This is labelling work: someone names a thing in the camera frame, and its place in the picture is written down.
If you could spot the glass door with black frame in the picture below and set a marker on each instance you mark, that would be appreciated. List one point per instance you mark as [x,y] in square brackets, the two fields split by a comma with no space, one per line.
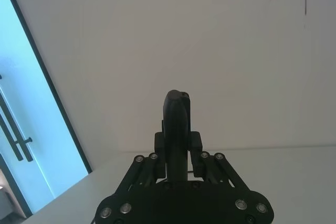
[31,98]

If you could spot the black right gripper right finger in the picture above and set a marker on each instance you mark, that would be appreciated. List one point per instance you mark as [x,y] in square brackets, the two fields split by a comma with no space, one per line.
[223,174]

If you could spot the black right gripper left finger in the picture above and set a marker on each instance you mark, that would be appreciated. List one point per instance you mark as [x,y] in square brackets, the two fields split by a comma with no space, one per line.
[173,134]

